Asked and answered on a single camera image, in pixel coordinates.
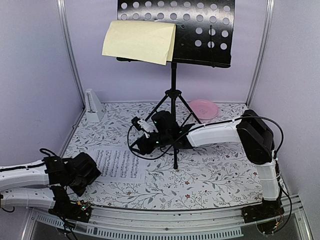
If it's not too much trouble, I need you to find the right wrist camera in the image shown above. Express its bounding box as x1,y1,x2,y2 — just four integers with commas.
131,116,155,139

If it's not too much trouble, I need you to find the white sheet music page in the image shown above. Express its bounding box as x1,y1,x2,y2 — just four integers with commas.
87,146,146,184

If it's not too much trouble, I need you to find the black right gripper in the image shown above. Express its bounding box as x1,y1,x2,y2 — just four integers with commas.
129,132,171,156

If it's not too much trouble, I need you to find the yellow sheet music page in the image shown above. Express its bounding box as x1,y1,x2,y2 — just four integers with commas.
102,20,176,65

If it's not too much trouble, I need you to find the floral patterned table cloth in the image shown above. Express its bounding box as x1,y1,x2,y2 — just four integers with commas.
48,101,285,210

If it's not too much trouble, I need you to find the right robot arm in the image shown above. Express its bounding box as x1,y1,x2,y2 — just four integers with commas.
129,109,282,218

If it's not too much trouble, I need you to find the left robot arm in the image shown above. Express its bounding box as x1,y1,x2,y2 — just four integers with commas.
0,148,102,197

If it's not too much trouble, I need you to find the aluminium front rail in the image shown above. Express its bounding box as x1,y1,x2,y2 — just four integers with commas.
22,195,313,240

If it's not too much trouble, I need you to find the pink plastic plate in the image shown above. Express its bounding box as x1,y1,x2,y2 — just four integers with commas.
188,99,219,120

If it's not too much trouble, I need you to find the white metronome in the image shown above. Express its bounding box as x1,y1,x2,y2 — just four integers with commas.
85,88,105,123

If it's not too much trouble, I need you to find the right aluminium corner post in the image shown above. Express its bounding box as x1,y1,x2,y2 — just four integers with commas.
245,0,275,108

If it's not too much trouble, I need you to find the black perforated music stand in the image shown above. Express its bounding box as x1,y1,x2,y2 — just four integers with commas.
117,0,235,169

